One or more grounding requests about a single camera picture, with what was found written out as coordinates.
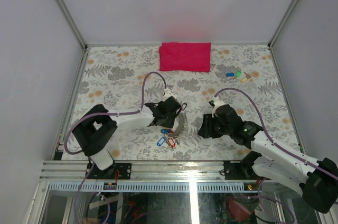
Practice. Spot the black key tag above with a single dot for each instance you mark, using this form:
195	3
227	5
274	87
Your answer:
183	106

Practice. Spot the loose blue key tag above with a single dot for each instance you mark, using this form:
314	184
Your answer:
230	74

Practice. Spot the blue key tag on ring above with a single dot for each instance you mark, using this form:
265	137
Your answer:
166	131

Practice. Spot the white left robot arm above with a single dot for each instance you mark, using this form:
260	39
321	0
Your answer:
94	131

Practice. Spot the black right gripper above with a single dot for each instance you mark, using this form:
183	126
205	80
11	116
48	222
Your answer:
204	131

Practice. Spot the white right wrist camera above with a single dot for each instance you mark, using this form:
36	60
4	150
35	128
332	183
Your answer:
215	103

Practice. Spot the loose key yellow tag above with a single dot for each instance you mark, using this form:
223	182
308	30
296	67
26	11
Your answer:
246	78

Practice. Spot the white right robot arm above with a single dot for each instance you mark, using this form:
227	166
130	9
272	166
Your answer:
314	180

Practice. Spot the pink folded cloth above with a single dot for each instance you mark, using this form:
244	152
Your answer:
178	56

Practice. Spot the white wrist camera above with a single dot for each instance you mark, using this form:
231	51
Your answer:
168	93
215	103

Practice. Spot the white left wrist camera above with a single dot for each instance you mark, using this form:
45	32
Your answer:
168	93

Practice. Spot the metal keyring hoop yellow handle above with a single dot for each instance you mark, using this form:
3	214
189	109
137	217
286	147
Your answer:
181	126

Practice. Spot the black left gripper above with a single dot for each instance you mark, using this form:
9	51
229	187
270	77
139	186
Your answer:
170	123

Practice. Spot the red key tag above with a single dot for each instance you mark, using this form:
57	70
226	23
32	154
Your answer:
171	142

